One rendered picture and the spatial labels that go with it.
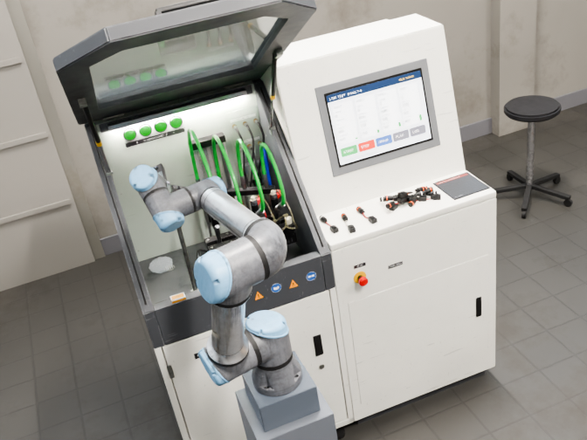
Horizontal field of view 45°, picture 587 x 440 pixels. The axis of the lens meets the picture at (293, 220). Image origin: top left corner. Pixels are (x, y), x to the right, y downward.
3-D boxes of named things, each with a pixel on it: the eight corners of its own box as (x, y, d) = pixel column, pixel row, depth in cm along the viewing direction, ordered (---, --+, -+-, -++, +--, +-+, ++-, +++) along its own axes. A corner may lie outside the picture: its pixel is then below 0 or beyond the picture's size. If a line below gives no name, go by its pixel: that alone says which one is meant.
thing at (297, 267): (165, 346, 249) (154, 310, 241) (162, 338, 253) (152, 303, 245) (326, 291, 263) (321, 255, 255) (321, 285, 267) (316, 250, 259)
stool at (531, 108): (593, 195, 439) (601, 101, 407) (535, 226, 419) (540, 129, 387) (528, 168, 479) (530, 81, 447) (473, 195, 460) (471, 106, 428)
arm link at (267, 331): (300, 354, 204) (293, 318, 198) (261, 376, 199) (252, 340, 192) (279, 333, 214) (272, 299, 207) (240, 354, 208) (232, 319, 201)
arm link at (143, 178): (135, 196, 191) (121, 172, 194) (149, 207, 202) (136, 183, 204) (160, 182, 191) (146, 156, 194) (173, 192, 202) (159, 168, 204)
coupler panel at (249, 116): (241, 186, 289) (227, 116, 273) (239, 182, 292) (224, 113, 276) (271, 176, 292) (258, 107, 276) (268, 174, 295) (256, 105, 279)
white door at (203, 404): (201, 477, 283) (161, 349, 249) (200, 472, 285) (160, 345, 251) (348, 420, 298) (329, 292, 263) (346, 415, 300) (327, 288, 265)
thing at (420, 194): (390, 216, 266) (389, 203, 263) (377, 204, 275) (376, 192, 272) (443, 199, 271) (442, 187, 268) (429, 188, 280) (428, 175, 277)
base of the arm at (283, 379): (310, 384, 207) (306, 360, 202) (262, 403, 203) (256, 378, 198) (292, 354, 220) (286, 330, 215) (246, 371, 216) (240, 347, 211)
